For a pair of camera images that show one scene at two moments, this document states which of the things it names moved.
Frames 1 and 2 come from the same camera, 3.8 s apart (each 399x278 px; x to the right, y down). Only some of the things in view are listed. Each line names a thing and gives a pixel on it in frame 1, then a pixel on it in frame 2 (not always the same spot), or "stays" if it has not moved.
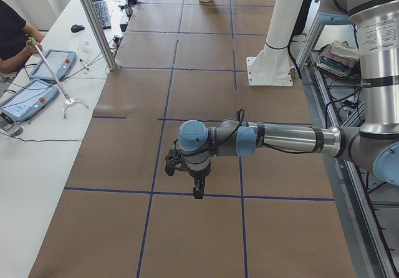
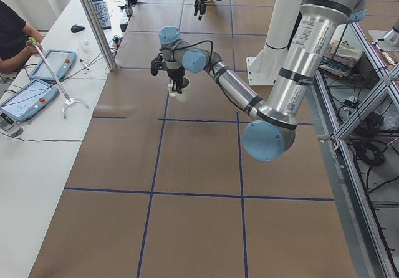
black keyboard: x=101 y=10 stays
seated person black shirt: x=14 y=33 stays
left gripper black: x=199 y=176 to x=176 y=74
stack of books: x=338 y=58 stays
